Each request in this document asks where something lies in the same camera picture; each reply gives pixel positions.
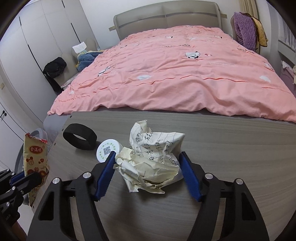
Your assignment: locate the red yellow snack wrapper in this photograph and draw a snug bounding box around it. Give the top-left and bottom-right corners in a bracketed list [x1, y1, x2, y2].
[23, 133, 49, 206]

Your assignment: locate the black elastic band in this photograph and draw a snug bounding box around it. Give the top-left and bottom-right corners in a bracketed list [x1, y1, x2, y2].
[63, 123, 97, 151]

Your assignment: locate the white round QR lid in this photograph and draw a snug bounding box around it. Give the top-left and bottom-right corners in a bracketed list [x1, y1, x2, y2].
[96, 139, 123, 163]

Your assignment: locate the written paper ball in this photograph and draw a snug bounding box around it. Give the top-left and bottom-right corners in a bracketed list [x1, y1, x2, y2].
[113, 120, 185, 194]

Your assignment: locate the magazine on chair seat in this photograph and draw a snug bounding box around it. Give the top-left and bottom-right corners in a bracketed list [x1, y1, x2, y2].
[61, 76, 76, 89]

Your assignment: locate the black clothing on chair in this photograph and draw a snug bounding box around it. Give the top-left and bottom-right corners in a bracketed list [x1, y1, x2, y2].
[43, 57, 67, 95]

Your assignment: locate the beige chair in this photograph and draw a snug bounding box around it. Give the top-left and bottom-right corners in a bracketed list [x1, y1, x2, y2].
[55, 38, 97, 86]

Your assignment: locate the blue blanket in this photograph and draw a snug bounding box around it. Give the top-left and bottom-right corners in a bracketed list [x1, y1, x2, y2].
[76, 51, 103, 72]

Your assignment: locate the white tissue pack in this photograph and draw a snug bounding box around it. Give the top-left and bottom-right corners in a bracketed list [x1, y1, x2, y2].
[72, 42, 87, 54]

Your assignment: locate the white wardrobe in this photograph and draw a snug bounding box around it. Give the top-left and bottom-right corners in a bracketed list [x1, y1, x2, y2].
[1, 1, 94, 169]

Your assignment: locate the pink storage box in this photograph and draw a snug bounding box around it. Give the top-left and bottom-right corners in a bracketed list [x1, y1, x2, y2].
[280, 61, 295, 95]

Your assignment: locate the pink duvet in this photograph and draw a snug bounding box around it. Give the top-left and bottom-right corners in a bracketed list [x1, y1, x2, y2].
[47, 24, 296, 123]

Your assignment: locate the beige cloth on box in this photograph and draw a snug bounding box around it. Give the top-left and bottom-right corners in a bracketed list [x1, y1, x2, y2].
[292, 65, 296, 85]

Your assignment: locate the yellow orange garment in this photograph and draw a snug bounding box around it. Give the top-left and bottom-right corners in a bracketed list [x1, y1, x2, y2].
[251, 16, 268, 47]

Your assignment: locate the white sheer curtain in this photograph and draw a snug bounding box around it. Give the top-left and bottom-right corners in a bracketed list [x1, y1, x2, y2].
[277, 15, 295, 50]

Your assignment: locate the purple fuzzy garment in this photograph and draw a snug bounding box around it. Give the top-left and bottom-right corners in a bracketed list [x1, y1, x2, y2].
[233, 12, 256, 51]

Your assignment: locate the grey bed with headboard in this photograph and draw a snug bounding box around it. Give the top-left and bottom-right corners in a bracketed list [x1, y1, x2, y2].
[43, 1, 296, 130]

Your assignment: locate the beige curtain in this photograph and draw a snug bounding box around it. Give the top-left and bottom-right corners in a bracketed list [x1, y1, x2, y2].
[239, 0, 258, 18]

